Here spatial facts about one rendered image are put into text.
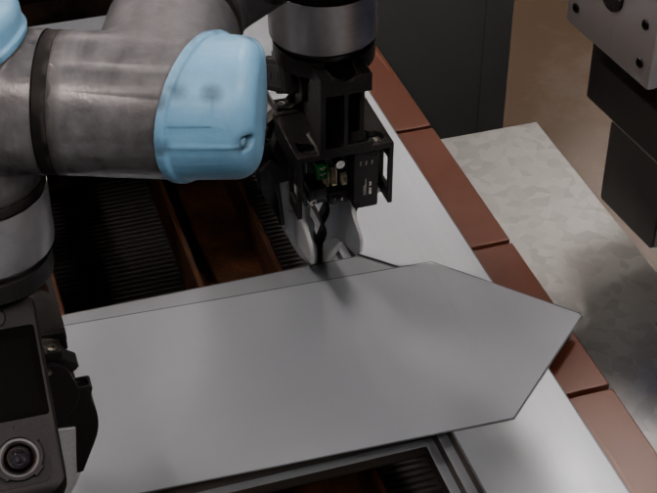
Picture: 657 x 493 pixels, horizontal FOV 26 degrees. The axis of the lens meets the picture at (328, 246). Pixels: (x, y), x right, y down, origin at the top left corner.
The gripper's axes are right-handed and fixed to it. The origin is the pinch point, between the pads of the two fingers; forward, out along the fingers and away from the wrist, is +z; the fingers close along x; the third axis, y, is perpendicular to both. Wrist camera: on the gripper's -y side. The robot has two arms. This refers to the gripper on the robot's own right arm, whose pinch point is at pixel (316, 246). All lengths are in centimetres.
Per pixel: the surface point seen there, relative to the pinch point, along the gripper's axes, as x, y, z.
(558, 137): 87, -123, 86
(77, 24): -11.6, -42.3, 0.9
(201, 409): -12.7, 14.2, 0.7
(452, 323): 7.1, 11.1, 0.6
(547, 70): 96, -146, 86
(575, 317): 16.1, 13.2, 0.6
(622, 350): 28.1, 1.9, 17.1
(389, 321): 2.8, 9.4, 0.6
